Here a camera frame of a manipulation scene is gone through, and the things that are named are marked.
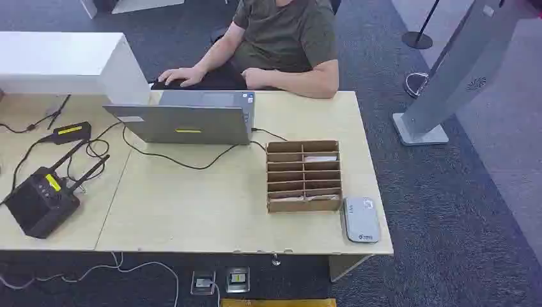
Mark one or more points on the wooden card box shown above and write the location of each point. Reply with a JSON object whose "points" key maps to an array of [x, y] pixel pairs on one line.
{"points": [[303, 178]]}

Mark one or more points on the card in box slot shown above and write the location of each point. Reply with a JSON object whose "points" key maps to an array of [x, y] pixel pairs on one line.
{"points": [[322, 197], [286, 198]]}

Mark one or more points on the white card in box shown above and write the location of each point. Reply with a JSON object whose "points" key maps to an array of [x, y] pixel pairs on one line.
{"points": [[320, 159]]}

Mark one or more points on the person's left hand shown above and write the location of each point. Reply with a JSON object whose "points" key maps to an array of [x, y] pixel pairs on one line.
{"points": [[254, 78]]}

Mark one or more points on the person's hand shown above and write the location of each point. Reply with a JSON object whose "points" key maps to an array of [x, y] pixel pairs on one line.
{"points": [[180, 76], [254, 78]]}

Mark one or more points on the grey laptop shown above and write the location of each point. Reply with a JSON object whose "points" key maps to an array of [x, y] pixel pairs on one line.
{"points": [[190, 120]]}

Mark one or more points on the person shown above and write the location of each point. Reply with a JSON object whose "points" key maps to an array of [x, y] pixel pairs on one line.
{"points": [[283, 38]]}

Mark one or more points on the person's right hand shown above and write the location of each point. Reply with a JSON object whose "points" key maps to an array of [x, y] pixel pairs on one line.
{"points": [[180, 76]]}

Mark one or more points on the floor socket with yellow label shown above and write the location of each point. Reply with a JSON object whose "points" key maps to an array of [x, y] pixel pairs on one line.
{"points": [[237, 279]]}

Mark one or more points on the floor socket with plug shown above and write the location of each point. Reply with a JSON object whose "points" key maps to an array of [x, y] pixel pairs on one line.
{"points": [[203, 282]]}

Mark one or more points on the yellow object at floor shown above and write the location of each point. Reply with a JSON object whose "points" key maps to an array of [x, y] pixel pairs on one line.
{"points": [[277, 303]]}

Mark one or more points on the grey kiosk stand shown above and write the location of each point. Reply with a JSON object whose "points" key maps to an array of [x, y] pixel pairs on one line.
{"points": [[453, 80]]}

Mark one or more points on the black power adapter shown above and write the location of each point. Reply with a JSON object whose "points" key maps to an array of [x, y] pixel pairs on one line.
{"points": [[71, 132]]}

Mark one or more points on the white box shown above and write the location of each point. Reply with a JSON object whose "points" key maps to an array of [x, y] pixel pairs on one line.
{"points": [[63, 63]]}

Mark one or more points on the black router with antennas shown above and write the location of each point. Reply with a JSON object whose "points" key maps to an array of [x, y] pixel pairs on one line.
{"points": [[40, 203]]}

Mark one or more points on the black stanchion post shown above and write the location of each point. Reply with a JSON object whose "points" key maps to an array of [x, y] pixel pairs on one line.
{"points": [[419, 36]]}

